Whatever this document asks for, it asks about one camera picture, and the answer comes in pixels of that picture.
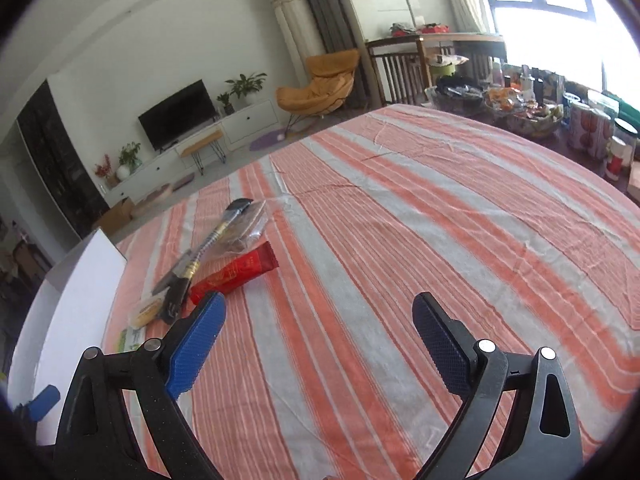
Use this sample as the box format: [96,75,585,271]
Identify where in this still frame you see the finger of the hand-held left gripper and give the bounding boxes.
[12,384,62,426]

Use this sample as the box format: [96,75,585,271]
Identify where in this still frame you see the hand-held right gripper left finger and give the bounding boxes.
[54,291,227,480]

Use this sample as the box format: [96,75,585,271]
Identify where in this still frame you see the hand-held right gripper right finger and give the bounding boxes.
[411,291,586,480]

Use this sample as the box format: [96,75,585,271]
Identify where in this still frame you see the black chocolate bar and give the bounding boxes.
[159,280,193,323]

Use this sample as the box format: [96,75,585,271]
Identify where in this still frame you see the beige wafer packet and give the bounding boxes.
[129,292,166,328]

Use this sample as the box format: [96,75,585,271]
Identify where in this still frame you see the green snack carton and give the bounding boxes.
[116,327,146,356]

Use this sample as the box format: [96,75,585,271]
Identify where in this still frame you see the silver snack bar packet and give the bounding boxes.
[151,249,193,296]

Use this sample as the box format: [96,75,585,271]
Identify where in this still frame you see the red snack packet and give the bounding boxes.
[189,240,278,306]

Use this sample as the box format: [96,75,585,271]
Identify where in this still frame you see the white cardboard box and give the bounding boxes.
[7,227,128,448]

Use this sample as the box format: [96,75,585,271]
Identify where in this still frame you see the clear biscuit bag black edge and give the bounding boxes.
[182,197,271,281]

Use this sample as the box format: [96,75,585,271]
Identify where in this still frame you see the bowl of assorted snacks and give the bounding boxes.
[507,102,563,138]

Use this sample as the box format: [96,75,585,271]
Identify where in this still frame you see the orange striped tablecloth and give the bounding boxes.
[95,102,640,480]

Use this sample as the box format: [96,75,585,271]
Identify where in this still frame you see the brown cardboard box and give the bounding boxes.
[92,197,136,236]

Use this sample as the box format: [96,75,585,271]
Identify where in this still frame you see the red flowers in vase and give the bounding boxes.
[95,154,118,188]

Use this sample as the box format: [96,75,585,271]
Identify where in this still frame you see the green plant in glass vase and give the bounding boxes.
[118,141,143,173]

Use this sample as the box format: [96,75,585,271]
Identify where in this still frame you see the wooden bench hairpin legs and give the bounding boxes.
[180,129,226,176]

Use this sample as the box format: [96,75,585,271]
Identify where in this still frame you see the purple floor mat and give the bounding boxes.
[249,127,291,152]

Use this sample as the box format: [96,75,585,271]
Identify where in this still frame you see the dark glass display cabinet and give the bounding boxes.
[16,79,111,238]

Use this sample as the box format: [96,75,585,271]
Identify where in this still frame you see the flat screen television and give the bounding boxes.
[138,79,218,153]

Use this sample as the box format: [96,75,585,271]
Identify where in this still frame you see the white television cabinet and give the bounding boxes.
[100,99,281,206]

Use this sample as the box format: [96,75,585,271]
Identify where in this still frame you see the black bowl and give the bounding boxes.
[425,77,486,111]

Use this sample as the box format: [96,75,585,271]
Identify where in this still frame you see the white bottle red label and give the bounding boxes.
[605,136,628,181]

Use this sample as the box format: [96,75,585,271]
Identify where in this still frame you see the red white canister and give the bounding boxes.
[587,108,613,161]
[567,101,593,150]

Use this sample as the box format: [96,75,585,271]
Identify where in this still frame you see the large leafy potted plant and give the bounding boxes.
[225,72,268,108]

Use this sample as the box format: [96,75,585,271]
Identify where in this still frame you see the dark wooden slatted chair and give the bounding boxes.
[450,40,506,81]
[365,36,433,108]

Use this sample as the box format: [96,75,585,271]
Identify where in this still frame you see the green white container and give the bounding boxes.
[432,57,468,78]

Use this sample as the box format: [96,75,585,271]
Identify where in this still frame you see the orange lounge chair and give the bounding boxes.
[276,49,361,126]

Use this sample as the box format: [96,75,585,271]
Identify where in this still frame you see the large window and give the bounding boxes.
[477,0,640,111]

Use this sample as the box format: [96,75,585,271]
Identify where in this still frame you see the standing air conditioner fabric cover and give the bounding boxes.
[266,0,328,61]

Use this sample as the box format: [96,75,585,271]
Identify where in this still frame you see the grey curtain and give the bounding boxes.
[277,0,361,56]

